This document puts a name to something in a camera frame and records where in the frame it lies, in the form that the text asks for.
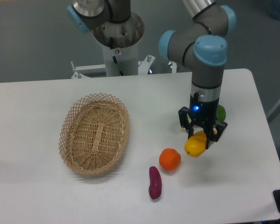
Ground purple sweet potato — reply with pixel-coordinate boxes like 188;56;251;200
148;166;162;200

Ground green bok choy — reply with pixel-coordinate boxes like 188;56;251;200
216;105;226;122

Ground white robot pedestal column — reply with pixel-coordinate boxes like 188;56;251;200
101;44;139;77

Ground black cable on pedestal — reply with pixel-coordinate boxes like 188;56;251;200
109;36;125;77

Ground white metal base frame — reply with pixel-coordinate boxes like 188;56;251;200
70;54;179;79

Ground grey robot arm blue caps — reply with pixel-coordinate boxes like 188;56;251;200
67;0;237;148

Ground woven wicker basket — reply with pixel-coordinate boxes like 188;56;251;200
59;93;129;176

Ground yellow mango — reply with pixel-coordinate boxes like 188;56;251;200
184;130;207;157

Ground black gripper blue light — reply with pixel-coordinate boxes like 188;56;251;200
178;92;228;149

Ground orange fruit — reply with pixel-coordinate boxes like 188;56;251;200
159;148;181;171

